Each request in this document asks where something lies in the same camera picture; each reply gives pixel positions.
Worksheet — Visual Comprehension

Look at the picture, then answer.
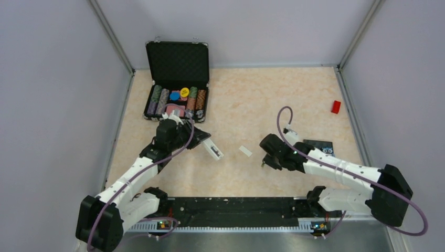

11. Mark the blue round chip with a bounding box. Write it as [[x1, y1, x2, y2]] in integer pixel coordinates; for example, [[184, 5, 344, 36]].
[[169, 90, 181, 101]]

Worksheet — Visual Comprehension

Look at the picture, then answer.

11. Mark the blue owl figure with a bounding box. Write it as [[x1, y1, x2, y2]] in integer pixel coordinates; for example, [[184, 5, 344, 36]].
[[321, 147, 334, 156]]

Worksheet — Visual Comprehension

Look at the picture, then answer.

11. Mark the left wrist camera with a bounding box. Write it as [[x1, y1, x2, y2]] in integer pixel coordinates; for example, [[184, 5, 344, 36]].
[[161, 112, 184, 125]]

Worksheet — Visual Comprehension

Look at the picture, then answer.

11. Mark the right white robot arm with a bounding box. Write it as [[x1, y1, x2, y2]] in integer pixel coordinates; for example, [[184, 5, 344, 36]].
[[259, 134, 413, 227]]

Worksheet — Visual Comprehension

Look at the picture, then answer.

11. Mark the dark grey building baseplate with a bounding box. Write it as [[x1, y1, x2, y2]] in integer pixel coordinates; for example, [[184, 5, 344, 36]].
[[303, 139, 334, 151]]

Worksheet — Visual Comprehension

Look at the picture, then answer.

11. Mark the red building brick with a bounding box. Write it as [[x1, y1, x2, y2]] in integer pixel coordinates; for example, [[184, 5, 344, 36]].
[[331, 100, 342, 114]]

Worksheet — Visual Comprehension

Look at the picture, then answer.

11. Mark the white remote control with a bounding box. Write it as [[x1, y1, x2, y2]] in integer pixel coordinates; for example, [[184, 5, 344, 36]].
[[202, 138, 224, 160]]

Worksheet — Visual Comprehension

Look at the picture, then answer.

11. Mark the yellow round chip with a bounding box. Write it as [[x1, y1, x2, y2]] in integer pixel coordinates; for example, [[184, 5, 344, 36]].
[[179, 88, 190, 98]]

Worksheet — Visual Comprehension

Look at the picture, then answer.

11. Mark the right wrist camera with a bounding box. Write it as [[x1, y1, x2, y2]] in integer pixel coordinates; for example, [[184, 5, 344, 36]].
[[283, 128, 300, 145]]

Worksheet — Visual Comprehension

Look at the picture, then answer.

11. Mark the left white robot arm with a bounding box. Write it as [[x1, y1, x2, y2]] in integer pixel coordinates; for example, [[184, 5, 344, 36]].
[[75, 118, 211, 251]]

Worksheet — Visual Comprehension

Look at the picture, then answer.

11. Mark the white battery cover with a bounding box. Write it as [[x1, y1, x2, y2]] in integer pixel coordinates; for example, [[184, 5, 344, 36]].
[[239, 145, 252, 157]]

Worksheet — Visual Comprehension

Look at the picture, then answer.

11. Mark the black poker chip case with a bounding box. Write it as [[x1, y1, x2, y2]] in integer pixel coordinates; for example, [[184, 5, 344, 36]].
[[143, 40, 210, 122]]

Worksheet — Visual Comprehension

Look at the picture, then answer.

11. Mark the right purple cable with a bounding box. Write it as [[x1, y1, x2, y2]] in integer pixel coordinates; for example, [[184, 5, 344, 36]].
[[277, 106, 429, 237]]

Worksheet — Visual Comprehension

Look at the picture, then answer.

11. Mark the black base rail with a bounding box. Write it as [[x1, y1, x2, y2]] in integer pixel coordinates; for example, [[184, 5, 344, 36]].
[[87, 196, 379, 239]]

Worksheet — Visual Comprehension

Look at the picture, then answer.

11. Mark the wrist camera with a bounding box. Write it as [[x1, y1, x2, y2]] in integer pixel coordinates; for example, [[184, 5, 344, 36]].
[[161, 112, 184, 125], [283, 128, 300, 145]]

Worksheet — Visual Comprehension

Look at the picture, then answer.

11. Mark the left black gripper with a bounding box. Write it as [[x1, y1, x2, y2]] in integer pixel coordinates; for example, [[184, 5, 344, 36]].
[[168, 119, 210, 151]]

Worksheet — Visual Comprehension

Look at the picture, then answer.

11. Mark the pink playing card deck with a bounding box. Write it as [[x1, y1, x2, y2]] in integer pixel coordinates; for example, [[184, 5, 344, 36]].
[[165, 105, 185, 117]]

